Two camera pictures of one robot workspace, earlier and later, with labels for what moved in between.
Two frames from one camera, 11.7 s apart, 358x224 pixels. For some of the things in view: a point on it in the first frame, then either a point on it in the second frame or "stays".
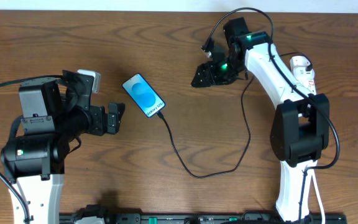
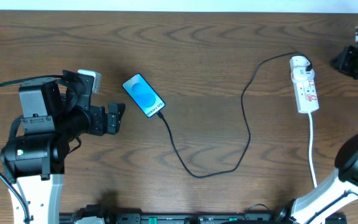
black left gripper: (97, 119) stays
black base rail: (208, 218) stays
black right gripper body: (214, 71) to (344, 59)
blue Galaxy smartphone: (140, 92) stays
